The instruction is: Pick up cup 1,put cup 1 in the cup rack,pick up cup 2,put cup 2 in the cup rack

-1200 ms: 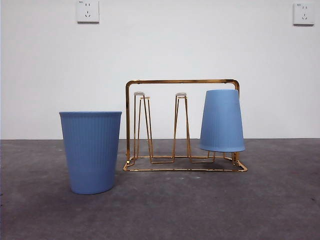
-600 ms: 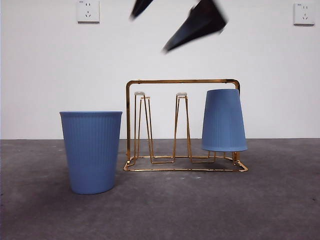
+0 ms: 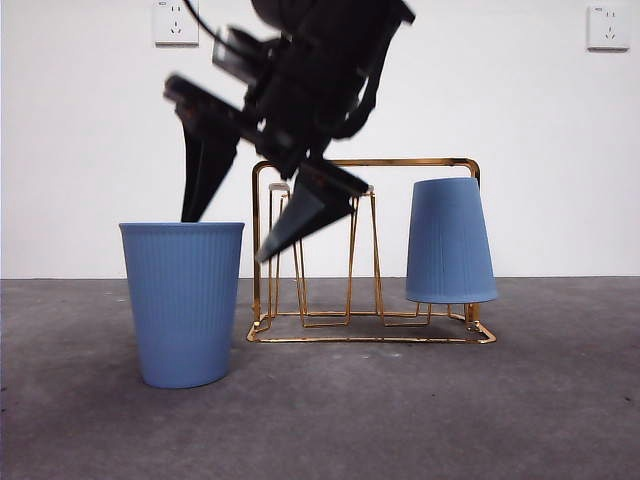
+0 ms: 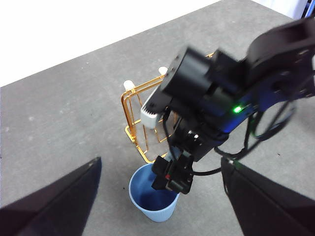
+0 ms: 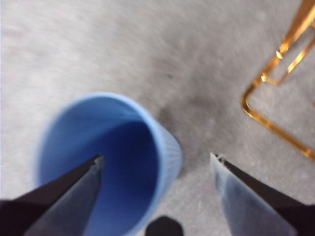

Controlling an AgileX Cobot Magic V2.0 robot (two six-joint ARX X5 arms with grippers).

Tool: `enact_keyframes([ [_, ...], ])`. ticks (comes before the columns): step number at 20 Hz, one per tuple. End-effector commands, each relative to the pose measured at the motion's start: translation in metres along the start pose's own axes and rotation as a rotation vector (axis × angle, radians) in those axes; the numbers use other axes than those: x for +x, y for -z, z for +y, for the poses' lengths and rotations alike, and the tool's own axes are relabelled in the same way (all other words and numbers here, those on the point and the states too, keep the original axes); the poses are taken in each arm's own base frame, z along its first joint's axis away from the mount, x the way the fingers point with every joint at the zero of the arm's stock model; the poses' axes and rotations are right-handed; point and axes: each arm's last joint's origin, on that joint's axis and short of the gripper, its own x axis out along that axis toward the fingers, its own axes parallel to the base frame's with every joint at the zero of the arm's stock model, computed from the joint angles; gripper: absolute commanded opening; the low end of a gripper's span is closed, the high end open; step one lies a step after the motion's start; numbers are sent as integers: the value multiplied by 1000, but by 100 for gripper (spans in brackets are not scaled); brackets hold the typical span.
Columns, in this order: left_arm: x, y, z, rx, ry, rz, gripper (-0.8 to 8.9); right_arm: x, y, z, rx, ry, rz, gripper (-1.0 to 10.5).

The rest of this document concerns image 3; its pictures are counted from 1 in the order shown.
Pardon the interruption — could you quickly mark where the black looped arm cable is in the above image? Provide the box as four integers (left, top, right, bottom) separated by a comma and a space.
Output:
344, 74, 381, 141

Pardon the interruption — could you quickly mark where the gold wire cup rack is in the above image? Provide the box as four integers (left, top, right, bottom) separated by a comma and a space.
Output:
246, 158, 498, 346

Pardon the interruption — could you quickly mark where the blue ribbed plastic cup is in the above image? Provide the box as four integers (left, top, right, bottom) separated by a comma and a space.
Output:
118, 222, 246, 390
404, 177, 499, 305

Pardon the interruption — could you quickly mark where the black camera cable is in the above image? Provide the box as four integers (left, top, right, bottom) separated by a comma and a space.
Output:
182, 0, 224, 41

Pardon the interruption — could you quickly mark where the white wall socket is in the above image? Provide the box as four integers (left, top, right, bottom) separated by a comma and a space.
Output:
153, 0, 200, 49
586, 4, 631, 53

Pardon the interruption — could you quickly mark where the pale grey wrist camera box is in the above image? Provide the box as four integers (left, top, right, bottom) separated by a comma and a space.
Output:
212, 27, 266, 84

